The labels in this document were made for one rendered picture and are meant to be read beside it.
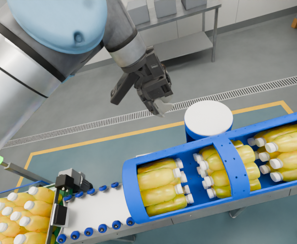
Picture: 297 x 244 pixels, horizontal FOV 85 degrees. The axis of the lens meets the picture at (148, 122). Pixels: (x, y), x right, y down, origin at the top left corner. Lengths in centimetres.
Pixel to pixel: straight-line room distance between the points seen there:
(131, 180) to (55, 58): 59
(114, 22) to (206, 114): 84
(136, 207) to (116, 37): 59
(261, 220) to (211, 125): 117
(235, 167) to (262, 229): 128
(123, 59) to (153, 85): 9
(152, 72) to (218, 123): 70
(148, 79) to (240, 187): 53
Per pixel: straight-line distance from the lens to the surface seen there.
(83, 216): 112
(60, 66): 19
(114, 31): 34
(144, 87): 40
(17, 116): 19
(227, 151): 71
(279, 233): 198
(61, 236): 111
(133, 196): 70
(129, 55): 36
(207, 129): 100
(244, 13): 422
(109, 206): 105
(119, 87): 42
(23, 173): 148
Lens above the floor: 186
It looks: 49 degrees down
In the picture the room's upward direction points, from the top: 22 degrees counter-clockwise
